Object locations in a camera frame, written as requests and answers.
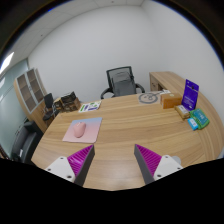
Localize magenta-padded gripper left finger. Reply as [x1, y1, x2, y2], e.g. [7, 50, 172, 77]
[44, 143, 96, 187]

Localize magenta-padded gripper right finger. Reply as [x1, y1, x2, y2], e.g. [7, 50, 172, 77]
[133, 143, 184, 185]

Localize pink computer mouse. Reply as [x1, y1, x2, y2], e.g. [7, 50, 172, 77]
[73, 121, 87, 139]

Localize pink blue gradient mouse pad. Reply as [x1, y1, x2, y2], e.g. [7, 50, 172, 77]
[62, 116, 103, 144]

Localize black leather armchair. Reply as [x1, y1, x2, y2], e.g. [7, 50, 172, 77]
[9, 120, 44, 164]

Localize blue wipes packet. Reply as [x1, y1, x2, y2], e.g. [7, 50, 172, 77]
[186, 117, 200, 131]

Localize tan wrapped packet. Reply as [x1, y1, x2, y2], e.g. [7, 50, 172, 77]
[174, 104, 191, 120]

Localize green wipes packet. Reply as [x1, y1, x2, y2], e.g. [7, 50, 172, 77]
[189, 108, 211, 130]

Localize small black swivel chair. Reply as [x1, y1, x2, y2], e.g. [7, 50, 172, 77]
[42, 93, 56, 122]

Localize orange-brown wooden box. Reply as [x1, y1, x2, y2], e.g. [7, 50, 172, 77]
[160, 92, 183, 110]

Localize purple standing package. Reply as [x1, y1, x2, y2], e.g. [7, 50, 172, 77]
[181, 78, 200, 112]

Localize wooden shelf unit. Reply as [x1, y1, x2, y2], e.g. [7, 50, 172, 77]
[13, 68, 51, 133]

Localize wooden side desk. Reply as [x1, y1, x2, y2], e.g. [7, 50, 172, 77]
[149, 70, 188, 94]

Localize grey backpack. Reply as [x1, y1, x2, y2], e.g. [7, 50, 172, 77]
[112, 71, 137, 97]

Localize black mesh office chair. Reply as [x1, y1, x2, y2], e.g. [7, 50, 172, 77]
[100, 65, 146, 100]

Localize ceiling light panel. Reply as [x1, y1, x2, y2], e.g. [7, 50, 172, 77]
[0, 51, 15, 74]

